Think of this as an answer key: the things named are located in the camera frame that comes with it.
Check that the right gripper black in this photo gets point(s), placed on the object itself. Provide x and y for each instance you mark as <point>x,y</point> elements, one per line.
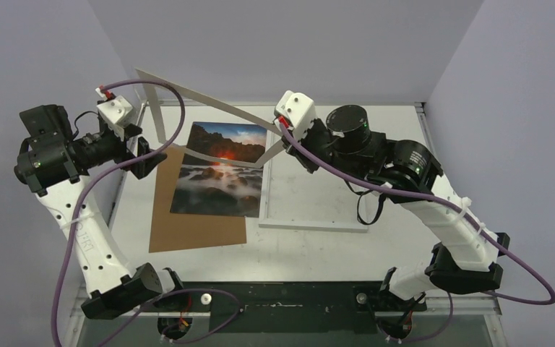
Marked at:
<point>307,147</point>

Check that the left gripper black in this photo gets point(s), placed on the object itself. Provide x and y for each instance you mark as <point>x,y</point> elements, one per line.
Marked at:
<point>131,130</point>

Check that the white picture frame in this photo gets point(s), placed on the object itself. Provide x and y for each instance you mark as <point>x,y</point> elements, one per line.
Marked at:
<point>293,199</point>

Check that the white paper mat border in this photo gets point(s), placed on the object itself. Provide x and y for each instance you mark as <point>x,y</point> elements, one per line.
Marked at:
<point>154,104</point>

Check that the landscape sunset photo print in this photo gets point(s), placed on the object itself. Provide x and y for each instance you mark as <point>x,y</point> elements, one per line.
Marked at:
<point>214,188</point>

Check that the white brown backing board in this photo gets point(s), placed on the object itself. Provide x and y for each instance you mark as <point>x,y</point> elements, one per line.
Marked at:
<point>173,232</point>

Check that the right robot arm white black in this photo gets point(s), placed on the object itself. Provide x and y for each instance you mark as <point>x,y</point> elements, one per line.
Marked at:
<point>406,173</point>

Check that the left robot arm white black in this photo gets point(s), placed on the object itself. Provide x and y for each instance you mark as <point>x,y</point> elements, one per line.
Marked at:
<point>54,162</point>

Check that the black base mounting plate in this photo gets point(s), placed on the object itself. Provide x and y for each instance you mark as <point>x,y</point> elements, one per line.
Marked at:
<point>293,307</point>

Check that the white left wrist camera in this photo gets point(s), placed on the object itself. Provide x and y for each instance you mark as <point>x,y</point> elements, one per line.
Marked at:
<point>114,110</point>

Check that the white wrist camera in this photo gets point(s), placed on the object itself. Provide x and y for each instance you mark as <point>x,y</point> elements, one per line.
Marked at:
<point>298,110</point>
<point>114,110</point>

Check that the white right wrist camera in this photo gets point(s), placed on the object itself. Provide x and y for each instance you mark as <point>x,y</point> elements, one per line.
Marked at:
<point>298,110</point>

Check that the aluminium front rail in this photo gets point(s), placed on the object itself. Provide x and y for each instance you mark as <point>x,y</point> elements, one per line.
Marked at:
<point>434,303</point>

